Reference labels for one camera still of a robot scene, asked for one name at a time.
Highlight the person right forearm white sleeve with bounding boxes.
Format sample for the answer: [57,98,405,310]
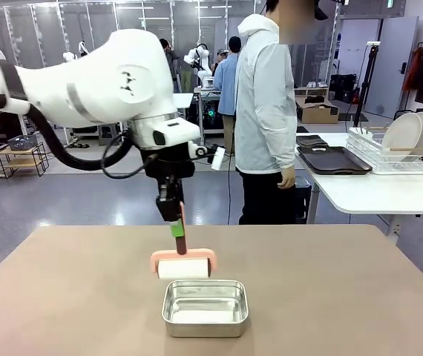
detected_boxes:
[269,107,297,171]

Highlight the large white side table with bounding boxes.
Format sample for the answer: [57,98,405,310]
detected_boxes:
[295,131,423,245]

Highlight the black light stand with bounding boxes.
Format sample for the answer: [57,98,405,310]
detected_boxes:
[352,40,381,129]

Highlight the open cardboard box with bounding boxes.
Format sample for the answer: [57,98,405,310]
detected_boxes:
[295,94,341,125]

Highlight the thin black hanging cable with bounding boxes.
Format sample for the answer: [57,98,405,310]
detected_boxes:
[225,162,233,226]

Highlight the person in blue shirt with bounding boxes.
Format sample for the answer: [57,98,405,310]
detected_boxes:
[212,36,243,156]

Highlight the black step stool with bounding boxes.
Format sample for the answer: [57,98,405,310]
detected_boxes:
[295,177,313,225]

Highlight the rectangular stainless steel container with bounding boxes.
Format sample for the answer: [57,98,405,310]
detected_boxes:
[161,280,250,338]

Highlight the wooden shelf black frame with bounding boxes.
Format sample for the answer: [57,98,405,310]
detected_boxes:
[0,142,47,178]

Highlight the person right hand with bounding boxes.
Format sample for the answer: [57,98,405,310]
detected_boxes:
[277,166,296,191]

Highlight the grey mesh basket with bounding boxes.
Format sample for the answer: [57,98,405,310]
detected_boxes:
[7,133,39,151]

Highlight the grey plastic stool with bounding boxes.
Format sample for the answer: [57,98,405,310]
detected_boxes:
[98,124,122,146]

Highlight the grey bench with computer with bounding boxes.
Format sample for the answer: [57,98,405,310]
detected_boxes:
[194,85,237,139]

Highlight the pink handled lint roller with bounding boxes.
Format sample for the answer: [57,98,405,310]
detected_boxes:
[150,202,218,280]

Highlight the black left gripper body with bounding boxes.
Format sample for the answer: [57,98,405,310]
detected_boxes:
[140,142,197,185]

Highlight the grey door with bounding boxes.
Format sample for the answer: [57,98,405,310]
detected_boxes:
[365,16,419,119]

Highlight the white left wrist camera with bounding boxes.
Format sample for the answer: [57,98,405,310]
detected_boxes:
[195,146,228,172]

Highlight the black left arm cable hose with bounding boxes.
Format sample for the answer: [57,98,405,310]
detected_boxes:
[0,94,149,181]

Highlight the person in white jacket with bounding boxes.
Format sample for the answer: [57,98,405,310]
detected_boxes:
[235,0,329,226]

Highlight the white height-adjustable desk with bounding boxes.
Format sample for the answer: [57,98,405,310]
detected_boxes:
[173,92,194,111]

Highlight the orange hanging jacket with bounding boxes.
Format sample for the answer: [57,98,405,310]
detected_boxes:
[403,46,423,93]

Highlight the white wire dish rack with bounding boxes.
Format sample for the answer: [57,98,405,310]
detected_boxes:
[346,125,423,176]

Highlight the black equipment cases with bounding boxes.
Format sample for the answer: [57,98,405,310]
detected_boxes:
[329,73,358,104]

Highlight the person wearing dark cap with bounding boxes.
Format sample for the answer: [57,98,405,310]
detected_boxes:
[211,47,231,75]

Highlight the man in dark jacket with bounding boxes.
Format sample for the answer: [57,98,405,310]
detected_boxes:
[159,36,182,93]

